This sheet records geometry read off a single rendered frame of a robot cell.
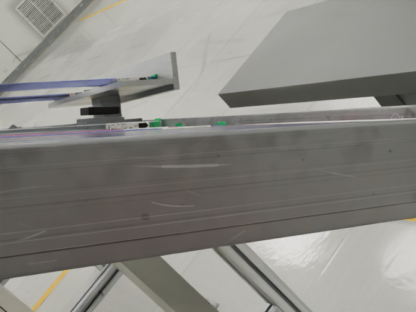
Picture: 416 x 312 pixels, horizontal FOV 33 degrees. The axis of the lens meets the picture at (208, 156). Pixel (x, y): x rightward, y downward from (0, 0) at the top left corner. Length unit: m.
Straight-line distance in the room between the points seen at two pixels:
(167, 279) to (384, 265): 0.57
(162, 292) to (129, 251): 1.01
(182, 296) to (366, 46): 0.60
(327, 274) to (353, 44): 0.80
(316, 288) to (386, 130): 1.37
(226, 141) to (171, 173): 0.04
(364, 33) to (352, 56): 0.06
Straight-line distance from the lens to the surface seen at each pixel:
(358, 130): 0.43
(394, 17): 1.14
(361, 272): 1.74
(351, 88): 1.08
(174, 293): 1.38
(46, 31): 8.84
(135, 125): 1.01
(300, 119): 0.74
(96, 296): 1.90
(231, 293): 2.03
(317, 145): 0.41
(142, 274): 1.34
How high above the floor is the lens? 1.04
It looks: 22 degrees down
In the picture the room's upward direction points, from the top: 43 degrees counter-clockwise
